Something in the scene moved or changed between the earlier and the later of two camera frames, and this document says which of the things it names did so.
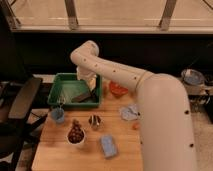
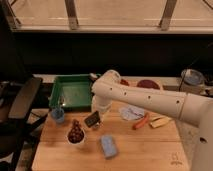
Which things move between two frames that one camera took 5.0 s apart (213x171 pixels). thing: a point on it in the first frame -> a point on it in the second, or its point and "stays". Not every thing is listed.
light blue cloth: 129,113 stays
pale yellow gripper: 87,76 -> 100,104
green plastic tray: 68,91 stays
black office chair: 16,124 stays
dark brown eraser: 83,98 -> 92,119
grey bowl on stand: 192,77 stays
